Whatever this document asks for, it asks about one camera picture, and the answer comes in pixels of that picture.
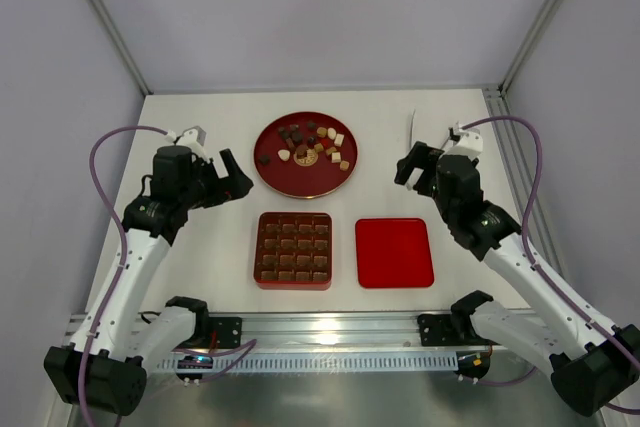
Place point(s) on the black mount plate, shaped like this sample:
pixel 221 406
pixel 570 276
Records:
pixel 225 332
pixel 437 330

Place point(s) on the round brown chocolate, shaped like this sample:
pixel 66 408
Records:
pixel 302 151

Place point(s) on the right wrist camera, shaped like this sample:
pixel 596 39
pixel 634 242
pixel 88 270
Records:
pixel 465 142

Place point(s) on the round red plate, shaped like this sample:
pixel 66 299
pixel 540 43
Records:
pixel 315 175

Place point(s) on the aluminium rail frame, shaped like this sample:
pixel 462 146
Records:
pixel 322 343

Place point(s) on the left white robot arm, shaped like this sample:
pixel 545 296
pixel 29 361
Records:
pixel 105 365

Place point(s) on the white cube chocolate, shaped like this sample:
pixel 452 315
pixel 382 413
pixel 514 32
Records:
pixel 338 141

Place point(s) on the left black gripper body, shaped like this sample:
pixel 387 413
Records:
pixel 218 182

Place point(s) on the red chocolate box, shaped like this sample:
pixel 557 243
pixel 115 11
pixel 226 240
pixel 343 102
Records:
pixel 293 251

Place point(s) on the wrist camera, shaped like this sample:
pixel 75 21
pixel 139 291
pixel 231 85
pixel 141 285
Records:
pixel 193 138
pixel 465 142

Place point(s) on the metal tongs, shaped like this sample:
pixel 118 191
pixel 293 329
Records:
pixel 411 130

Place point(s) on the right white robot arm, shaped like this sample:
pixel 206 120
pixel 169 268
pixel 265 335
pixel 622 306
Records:
pixel 588 358

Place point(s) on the left black mount plate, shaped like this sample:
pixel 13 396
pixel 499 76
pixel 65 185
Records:
pixel 225 332

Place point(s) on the right black mount plate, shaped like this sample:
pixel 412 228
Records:
pixel 437 330

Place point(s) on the red box lid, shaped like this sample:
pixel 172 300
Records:
pixel 393 253

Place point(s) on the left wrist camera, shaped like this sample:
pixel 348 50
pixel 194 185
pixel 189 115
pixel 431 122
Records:
pixel 193 138

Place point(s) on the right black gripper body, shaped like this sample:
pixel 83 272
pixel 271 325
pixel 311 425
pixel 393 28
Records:
pixel 421 170

